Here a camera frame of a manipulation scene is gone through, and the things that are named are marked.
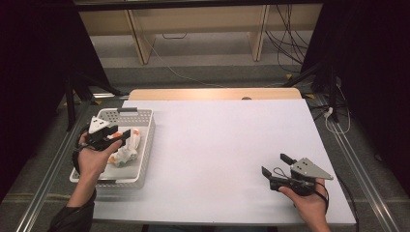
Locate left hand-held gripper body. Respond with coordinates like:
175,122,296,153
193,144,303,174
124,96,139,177
84,116,114,153

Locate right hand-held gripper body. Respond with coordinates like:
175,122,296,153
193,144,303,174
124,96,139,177
269,157,335,197

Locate fruit print white shorts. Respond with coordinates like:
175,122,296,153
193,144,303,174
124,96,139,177
107,127,142,168

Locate white perforated plastic basket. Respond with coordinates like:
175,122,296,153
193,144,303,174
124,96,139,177
69,107,157,189

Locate person's left hand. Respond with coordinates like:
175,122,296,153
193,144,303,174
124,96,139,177
77,131,124,182

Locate person's right hand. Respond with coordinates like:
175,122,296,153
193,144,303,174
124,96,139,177
278,184,330,224

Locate black metal stand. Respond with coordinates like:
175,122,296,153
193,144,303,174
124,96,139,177
62,71,124,132
282,61,343,124

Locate black curtain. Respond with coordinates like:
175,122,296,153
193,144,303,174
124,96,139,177
300,0,410,189
0,0,112,201

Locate light wooden desk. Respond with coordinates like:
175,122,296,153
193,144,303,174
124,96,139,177
78,4,323,66

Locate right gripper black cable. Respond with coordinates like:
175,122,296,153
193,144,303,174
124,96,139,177
313,175,361,232

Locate aluminium frame rail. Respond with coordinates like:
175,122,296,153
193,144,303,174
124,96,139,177
312,93,401,232
15,92,130,232

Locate white cable with plug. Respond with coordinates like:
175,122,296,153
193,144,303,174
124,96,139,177
323,84,352,135

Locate thin white floor cable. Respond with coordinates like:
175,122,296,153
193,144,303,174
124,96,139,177
141,30,226,89

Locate hanging black cable loop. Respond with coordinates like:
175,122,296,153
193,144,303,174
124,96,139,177
161,32,189,41

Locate black cable bundle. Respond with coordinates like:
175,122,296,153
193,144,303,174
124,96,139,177
264,4,315,74

